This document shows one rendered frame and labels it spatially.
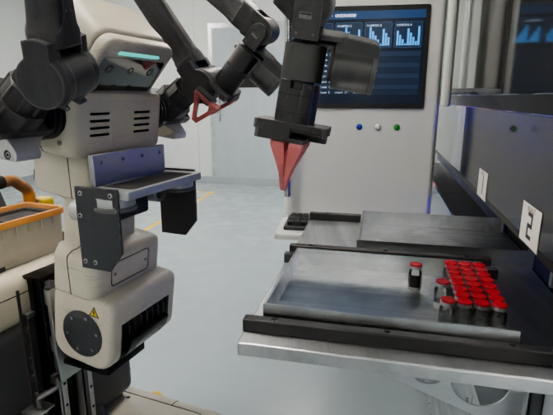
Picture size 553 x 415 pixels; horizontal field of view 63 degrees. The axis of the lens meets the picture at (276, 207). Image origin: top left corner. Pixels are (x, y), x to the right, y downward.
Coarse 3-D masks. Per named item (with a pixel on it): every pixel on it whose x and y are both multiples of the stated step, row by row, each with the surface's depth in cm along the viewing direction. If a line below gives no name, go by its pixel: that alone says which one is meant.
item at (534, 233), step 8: (528, 208) 68; (528, 216) 68; (536, 216) 64; (536, 224) 64; (520, 232) 71; (528, 232) 67; (536, 232) 64; (528, 240) 67; (536, 240) 64; (536, 248) 64
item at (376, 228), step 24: (384, 216) 118; (408, 216) 117; (432, 216) 115; (456, 216) 114; (360, 240) 95; (384, 240) 105; (408, 240) 105; (432, 240) 105; (456, 240) 105; (480, 240) 105; (504, 240) 105; (504, 264) 89; (528, 264) 88
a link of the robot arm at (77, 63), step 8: (72, 48) 70; (64, 56) 67; (72, 56) 68; (80, 56) 70; (72, 64) 67; (80, 64) 69; (88, 64) 70; (80, 72) 68; (88, 72) 70; (80, 80) 68; (88, 80) 70; (80, 88) 69; (88, 88) 72; (80, 96) 72; (80, 104) 73
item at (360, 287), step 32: (320, 256) 89; (352, 256) 87; (384, 256) 86; (288, 288) 79; (320, 288) 79; (352, 288) 79; (384, 288) 79; (320, 320) 64; (352, 320) 63; (384, 320) 62; (416, 320) 61
